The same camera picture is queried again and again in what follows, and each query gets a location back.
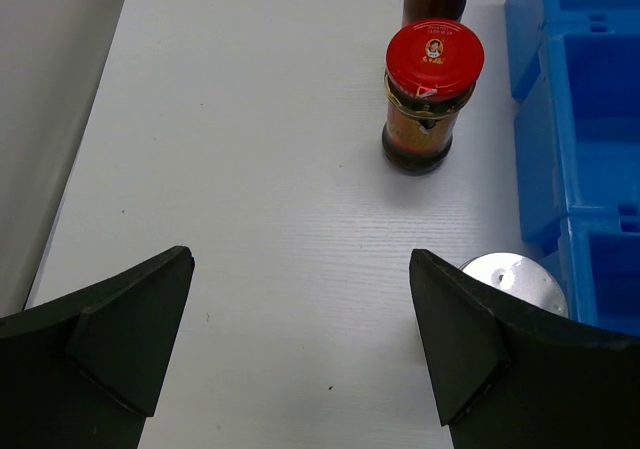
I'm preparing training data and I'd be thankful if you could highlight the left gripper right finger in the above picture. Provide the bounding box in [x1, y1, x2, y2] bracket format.
[409, 249, 639, 448]

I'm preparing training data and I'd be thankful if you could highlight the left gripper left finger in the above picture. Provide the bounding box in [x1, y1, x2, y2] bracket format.
[1, 246, 194, 448]

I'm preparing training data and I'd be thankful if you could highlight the silver-cap white shaker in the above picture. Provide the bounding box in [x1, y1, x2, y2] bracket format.
[460, 252, 569, 318]

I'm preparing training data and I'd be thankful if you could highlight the left red-lid chili jar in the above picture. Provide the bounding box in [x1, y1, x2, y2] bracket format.
[381, 18, 485, 175]

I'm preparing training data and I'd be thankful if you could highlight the blue three-compartment plastic bin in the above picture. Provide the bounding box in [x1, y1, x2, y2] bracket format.
[505, 0, 639, 335]

